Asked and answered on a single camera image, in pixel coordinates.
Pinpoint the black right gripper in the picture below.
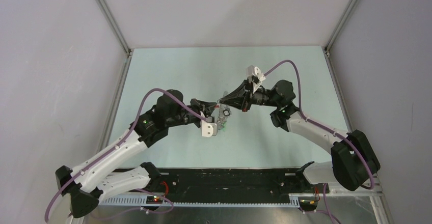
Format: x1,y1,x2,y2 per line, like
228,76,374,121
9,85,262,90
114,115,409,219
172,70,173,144
219,78,280,113

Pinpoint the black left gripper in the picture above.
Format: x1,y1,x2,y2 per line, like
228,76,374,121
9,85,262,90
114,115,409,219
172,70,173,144
167,99,217,128

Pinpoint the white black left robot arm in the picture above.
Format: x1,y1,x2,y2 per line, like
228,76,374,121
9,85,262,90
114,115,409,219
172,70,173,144
55,88,218,218

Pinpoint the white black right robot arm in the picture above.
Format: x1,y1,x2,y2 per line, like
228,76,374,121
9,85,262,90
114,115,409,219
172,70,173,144
219,80,381,192

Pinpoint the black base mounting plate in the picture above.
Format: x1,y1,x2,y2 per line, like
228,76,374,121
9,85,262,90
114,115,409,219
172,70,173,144
128,167,330,204

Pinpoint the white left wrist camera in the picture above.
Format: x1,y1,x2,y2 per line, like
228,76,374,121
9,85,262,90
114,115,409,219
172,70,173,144
200,111,218,137

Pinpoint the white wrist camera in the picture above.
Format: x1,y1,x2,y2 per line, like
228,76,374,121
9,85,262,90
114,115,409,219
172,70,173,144
200,111,218,137
246,65,265,93

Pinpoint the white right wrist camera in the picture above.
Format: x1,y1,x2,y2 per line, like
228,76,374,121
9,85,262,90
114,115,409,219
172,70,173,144
246,65,265,93

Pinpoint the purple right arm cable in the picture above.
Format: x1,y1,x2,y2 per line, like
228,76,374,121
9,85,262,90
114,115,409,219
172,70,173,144
263,60,376,190

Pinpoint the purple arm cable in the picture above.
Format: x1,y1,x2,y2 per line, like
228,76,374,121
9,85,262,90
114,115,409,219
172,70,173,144
44,88,209,223
263,60,376,190

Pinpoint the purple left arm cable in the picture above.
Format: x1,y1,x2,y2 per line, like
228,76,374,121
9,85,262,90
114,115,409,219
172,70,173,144
44,88,209,223

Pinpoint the grey slotted cable duct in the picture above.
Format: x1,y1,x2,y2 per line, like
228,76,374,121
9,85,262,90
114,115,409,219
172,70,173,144
100,195,300,208

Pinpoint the left aluminium frame post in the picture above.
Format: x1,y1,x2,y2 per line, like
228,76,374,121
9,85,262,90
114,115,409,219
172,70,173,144
95,0,131,57

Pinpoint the aluminium frame post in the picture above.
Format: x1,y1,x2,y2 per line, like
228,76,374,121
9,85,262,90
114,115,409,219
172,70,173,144
95,0,131,57
323,0,361,57

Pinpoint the right aluminium frame post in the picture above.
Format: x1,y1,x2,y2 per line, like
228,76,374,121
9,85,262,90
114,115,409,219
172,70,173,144
323,0,361,57

